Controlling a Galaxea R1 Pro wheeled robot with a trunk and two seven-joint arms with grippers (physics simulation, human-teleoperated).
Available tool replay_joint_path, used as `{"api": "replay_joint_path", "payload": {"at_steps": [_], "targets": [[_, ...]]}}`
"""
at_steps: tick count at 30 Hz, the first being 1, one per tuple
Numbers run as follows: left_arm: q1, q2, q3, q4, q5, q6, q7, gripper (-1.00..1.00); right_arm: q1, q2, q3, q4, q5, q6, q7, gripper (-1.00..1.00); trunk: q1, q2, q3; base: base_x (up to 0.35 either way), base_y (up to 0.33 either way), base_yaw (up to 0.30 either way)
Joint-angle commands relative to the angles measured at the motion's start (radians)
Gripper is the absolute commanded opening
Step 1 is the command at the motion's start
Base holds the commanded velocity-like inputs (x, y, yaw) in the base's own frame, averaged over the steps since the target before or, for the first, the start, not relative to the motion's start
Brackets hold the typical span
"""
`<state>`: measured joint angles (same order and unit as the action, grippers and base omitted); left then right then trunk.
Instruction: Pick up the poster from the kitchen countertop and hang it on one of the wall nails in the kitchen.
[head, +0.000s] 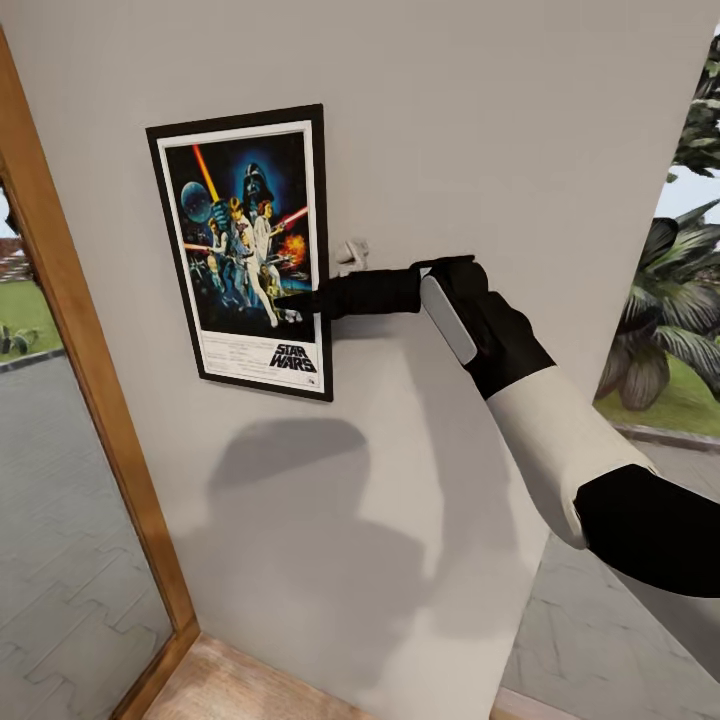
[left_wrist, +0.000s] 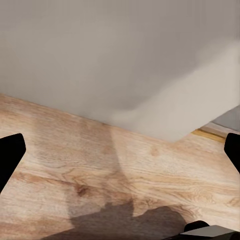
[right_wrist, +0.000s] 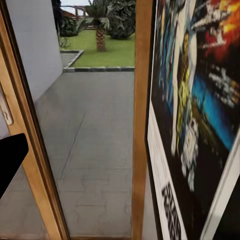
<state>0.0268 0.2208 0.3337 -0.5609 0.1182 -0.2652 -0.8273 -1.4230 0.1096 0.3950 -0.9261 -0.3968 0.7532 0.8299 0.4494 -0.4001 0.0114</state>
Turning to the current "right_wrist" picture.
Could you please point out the poster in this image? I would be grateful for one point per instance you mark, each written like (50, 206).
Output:
(192, 122)

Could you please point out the door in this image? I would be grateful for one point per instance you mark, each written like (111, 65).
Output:
(74, 79)

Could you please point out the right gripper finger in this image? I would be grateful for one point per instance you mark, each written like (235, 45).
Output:
(13, 150)

